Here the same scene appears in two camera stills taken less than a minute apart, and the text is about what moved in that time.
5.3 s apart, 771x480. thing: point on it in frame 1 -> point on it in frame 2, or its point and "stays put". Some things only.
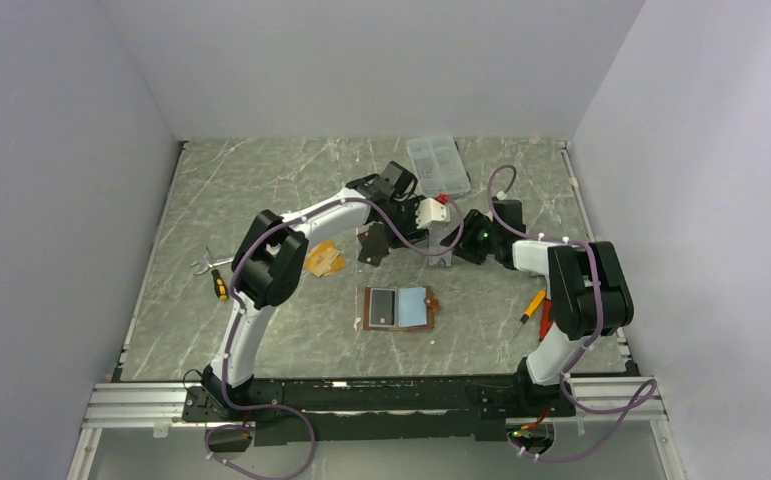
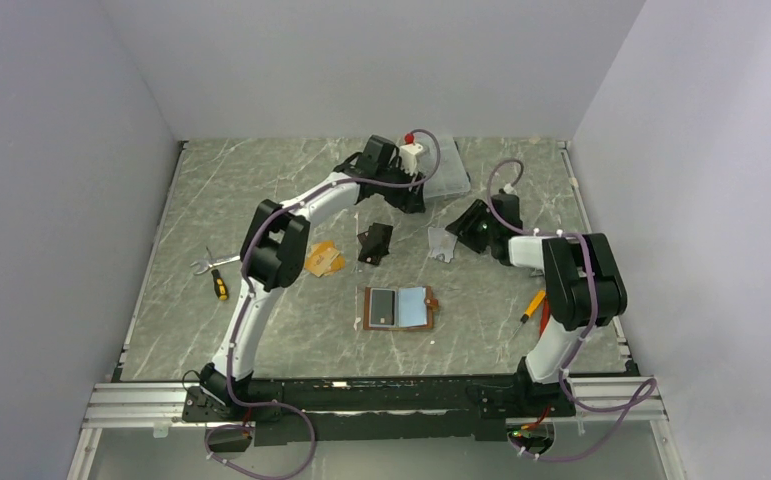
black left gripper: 411,233 -> 410,202
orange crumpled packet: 324,259 stays put
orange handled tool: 534,305 stays put
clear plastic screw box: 439,166 stays put
